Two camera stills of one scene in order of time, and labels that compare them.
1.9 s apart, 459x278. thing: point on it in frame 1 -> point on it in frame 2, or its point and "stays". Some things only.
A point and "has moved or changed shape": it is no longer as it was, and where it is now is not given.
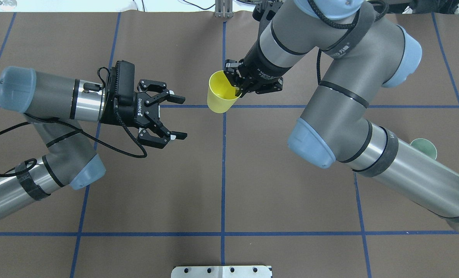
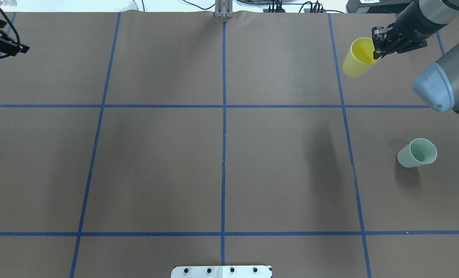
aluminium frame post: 224,9 stays
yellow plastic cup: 221,95 has moved or changed shape
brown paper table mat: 231,193 stays
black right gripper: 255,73 -> 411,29
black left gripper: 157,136 -> 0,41
